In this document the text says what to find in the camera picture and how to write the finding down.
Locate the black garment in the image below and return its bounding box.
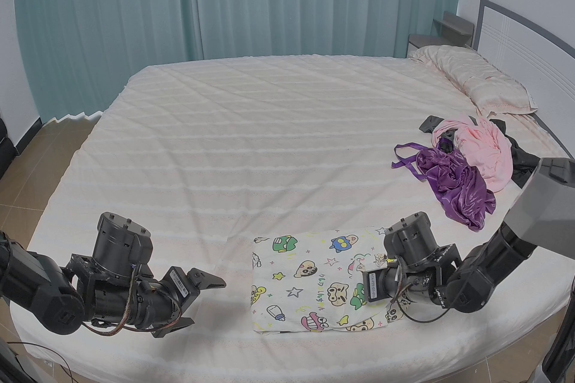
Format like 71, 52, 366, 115
419, 115, 540, 189

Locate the bed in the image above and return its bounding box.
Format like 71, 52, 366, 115
0, 0, 575, 377

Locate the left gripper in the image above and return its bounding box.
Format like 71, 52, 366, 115
132, 267, 226, 338

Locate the cream pillow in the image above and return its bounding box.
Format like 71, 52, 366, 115
408, 45, 538, 115

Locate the black cable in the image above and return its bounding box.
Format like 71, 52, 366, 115
9, 341, 75, 383

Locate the grey bedside table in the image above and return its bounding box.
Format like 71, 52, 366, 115
408, 11, 474, 54

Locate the pink garment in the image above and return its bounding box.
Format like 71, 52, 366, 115
432, 116, 514, 192

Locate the dark grey chest of drawers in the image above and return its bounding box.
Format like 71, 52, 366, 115
0, 110, 19, 177

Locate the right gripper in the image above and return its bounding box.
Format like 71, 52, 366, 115
363, 267, 406, 306

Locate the white printed pyjama top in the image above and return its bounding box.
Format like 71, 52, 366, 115
251, 228, 407, 335

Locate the purple satin garment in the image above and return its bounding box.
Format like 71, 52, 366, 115
392, 142, 497, 233

